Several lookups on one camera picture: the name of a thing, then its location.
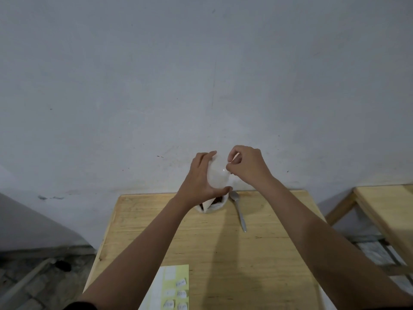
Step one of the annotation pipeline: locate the light wooden side table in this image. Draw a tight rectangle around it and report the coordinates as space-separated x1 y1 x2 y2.
326 183 413 278

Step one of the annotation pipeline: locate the person's right forearm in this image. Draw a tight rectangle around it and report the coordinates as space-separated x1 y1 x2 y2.
255 177 413 310

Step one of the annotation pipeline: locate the metal spoon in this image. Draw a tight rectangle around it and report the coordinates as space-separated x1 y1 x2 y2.
229 190 247 233

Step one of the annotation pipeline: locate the wooden stick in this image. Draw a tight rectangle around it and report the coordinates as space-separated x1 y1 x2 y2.
0 257 57 304

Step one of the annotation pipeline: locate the person's left forearm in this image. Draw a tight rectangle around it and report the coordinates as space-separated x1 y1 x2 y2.
77 196 194 310

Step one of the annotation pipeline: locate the pale yellow label sheet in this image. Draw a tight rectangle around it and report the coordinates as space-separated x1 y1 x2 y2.
139 264 190 310

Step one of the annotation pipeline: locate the small translucent plastic bag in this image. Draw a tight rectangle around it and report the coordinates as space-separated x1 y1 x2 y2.
206 151 241 194

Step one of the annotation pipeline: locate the person's right hand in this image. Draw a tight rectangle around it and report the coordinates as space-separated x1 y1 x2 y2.
225 145 275 191

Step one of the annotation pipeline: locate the person's black shirt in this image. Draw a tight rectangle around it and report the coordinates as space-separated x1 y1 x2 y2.
63 301 97 310

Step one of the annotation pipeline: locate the person's left hand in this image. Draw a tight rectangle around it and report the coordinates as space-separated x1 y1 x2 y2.
174 151 233 210

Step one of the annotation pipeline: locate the large clear plastic bag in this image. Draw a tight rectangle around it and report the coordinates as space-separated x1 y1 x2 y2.
197 192 229 214

